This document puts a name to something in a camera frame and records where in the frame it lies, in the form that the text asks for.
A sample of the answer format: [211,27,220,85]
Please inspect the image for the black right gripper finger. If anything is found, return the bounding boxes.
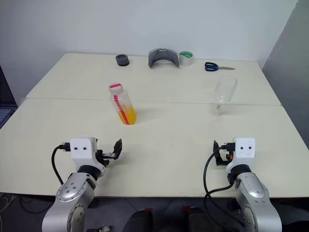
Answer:
[212,139,221,158]

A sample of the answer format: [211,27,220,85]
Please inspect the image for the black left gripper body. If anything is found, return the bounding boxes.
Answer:
[96,149,119,168]

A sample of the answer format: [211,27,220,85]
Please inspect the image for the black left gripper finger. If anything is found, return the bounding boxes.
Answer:
[112,138,123,160]

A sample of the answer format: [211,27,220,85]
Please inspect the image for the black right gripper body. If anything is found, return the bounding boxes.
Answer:
[215,150,234,167]

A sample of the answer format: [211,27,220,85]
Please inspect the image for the orange juice bottle pink cap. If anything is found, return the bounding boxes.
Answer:
[108,83,139,126]

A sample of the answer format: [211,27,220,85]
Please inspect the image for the clear wine glass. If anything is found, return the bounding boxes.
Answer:
[209,75,238,122]

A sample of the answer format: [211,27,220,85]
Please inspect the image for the dark rounded shape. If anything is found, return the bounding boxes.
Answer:
[182,205,218,232]
[124,207,154,232]

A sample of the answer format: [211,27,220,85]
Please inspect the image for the black round tape roll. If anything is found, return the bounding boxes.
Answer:
[115,54,130,67]

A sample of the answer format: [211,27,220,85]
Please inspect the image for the white tape roll green core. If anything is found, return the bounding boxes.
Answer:
[178,51,194,67]

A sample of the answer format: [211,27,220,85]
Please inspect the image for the grey curved visor shell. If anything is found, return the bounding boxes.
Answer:
[147,48,181,69]

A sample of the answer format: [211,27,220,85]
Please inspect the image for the grey partition panel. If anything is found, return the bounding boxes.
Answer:
[262,0,309,171]

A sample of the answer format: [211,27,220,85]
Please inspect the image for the dark laptop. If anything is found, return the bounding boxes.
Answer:
[0,64,18,129]

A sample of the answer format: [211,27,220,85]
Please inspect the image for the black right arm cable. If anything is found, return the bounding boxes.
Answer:
[204,142,239,221]

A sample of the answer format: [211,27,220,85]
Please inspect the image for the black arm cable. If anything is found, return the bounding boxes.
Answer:
[51,142,71,186]
[204,142,239,221]

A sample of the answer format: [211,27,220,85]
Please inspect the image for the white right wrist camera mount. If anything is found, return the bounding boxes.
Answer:
[226,137,257,173]

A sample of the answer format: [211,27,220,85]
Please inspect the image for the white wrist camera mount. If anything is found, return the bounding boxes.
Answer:
[226,137,257,173]
[69,137,107,177]

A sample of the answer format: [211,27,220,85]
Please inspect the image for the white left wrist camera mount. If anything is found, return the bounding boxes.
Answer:
[69,137,107,177]

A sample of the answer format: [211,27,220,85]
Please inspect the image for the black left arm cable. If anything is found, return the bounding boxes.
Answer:
[51,142,71,186]

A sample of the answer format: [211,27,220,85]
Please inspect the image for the blue handled scissors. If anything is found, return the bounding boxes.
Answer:
[204,62,236,73]

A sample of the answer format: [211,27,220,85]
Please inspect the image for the black floor cable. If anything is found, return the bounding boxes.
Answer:
[18,195,54,215]

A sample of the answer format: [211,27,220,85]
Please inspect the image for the white floor cable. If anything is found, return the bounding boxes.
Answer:
[0,192,15,215]

